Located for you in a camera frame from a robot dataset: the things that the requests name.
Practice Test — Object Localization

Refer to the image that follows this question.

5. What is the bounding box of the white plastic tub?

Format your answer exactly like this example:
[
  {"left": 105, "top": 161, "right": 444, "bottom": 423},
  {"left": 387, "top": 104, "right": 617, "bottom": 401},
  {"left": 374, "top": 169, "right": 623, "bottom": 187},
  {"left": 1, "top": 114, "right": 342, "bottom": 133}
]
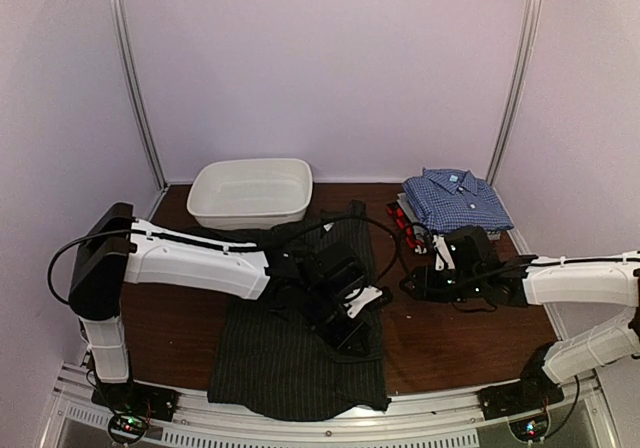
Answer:
[{"left": 186, "top": 158, "right": 313, "bottom": 230}]

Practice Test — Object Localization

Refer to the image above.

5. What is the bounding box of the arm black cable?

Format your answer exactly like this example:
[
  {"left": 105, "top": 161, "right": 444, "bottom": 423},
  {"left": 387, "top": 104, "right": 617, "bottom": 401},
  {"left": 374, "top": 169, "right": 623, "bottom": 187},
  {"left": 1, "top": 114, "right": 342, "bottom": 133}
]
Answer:
[
  {"left": 394, "top": 222, "right": 640, "bottom": 315},
  {"left": 48, "top": 212, "right": 401, "bottom": 314}
]

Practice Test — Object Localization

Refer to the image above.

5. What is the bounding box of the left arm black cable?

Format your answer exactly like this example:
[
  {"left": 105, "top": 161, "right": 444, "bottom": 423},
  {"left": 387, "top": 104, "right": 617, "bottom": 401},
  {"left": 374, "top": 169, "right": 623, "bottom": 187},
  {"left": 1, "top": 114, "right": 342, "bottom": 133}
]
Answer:
[{"left": 48, "top": 212, "right": 401, "bottom": 314}]

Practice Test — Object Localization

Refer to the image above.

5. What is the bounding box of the blue checked folded shirt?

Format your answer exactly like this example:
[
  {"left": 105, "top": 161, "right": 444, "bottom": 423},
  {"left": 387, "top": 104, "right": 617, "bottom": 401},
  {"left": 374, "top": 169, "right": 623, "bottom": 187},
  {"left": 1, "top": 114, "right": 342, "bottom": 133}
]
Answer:
[{"left": 402, "top": 168, "right": 514, "bottom": 234}]

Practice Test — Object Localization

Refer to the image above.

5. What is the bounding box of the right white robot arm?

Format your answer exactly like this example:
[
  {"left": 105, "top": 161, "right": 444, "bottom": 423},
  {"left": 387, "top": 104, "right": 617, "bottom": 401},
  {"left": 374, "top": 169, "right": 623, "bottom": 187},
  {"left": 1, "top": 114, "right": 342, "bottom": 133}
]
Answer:
[{"left": 400, "top": 226, "right": 639, "bottom": 410}]

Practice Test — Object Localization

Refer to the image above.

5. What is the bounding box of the left aluminium frame post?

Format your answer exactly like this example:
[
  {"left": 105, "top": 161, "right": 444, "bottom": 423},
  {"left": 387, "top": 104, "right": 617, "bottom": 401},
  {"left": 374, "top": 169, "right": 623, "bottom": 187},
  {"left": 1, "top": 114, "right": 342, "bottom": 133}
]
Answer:
[{"left": 109, "top": 0, "right": 168, "bottom": 190}]

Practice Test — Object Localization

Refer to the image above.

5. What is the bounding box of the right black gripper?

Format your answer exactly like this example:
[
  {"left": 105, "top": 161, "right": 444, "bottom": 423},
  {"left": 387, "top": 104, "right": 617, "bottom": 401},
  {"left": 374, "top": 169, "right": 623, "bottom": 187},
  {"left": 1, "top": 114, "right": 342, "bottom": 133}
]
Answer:
[{"left": 400, "top": 265, "right": 484, "bottom": 303}]

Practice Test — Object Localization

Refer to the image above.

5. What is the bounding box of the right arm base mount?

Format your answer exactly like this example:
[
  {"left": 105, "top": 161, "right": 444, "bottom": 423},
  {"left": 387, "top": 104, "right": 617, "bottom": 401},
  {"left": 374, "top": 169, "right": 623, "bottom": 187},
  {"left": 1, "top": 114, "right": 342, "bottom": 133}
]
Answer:
[{"left": 477, "top": 343, "right": 581, "bottom": 445}]

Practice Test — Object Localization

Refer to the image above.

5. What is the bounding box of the grey folded shirt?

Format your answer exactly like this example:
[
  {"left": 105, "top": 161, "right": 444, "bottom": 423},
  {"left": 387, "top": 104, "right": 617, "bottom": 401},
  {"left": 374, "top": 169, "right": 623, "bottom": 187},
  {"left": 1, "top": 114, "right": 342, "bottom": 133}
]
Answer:
[{"left": 396, "top": 193, "right": 501, "bottom": 241}]

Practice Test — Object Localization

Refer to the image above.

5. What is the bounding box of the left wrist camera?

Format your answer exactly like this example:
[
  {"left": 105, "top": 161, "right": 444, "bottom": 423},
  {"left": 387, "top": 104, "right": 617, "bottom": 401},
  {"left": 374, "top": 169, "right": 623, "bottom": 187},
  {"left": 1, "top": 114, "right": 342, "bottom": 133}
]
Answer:
[{"left": 341, "top": 285, "right": 393, "bottom": 319}]

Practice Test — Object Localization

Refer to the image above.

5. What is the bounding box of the red black folded shirt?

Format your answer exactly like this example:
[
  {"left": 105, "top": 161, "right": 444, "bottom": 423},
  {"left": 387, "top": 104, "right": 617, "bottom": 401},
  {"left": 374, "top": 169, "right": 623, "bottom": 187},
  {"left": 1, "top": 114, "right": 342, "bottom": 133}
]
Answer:
[{"left": 386, "top": 201, "right": 435, "bottom": 255}]

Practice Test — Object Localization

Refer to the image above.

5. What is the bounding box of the right aluminium frame post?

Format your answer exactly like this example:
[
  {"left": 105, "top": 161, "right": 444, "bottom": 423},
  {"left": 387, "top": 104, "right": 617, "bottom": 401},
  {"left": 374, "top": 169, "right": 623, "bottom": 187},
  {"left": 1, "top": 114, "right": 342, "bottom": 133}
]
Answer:
[{"left": 486, "top": 0, "right": 543, "bottom": 185}]

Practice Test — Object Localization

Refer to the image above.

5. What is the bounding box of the aluminium frame post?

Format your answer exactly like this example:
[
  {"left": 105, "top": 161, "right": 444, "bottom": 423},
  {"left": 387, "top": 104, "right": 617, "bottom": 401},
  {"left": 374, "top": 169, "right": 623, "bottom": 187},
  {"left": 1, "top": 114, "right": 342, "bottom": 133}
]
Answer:
[
  {"left": 486, "top": 0, "right": 543, "bottom": 185},
  {"left": 109, "top": 0, "right": 168, "bottom": 190}
]

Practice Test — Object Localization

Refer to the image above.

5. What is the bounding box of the front aluminium rail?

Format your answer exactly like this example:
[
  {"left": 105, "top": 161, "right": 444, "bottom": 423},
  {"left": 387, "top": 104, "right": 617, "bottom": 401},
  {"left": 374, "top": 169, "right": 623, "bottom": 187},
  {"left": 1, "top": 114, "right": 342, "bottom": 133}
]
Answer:
[{"left": 49, "top": 361, "right": 621, "bottom": 448}]

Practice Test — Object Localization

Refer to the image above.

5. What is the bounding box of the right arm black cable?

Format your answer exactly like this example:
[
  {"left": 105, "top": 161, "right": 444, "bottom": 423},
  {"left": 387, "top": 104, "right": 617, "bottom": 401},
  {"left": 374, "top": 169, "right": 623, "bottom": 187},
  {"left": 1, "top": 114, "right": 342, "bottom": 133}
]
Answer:
[{"left": 394, "top": 222, "right": 640, "bottom": 315}]

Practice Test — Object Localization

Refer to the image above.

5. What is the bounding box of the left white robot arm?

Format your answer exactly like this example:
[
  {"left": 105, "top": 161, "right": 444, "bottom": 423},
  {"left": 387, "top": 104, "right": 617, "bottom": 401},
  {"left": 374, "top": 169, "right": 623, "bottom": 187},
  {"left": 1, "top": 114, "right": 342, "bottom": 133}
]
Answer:
[{"left": 68, "top": 203, "right": 382, "bottom": 412}]

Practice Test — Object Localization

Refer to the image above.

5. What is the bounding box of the black pinstriped long sleeve shirt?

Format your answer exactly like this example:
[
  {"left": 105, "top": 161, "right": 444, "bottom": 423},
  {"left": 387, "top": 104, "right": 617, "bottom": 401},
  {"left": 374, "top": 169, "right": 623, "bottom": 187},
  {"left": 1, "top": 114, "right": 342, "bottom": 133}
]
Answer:
[{"left": 192, "top": 200, "right": 390, "bottom": 422}]

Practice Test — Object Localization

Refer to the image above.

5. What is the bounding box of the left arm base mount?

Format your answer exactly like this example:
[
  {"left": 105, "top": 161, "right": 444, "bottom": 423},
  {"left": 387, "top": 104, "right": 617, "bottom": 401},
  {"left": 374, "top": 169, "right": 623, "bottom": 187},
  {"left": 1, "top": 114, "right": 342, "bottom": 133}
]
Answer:
[{"left": 86, "top": 362, "right": 179, "bottom": 446}]

